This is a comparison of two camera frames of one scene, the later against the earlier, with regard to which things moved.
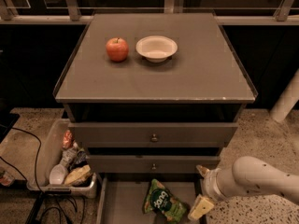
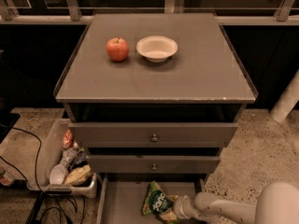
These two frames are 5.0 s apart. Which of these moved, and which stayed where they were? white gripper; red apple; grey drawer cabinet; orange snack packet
Moved: white gripper
Stayed: grey drawer cabinet; orange snack packet; red apple
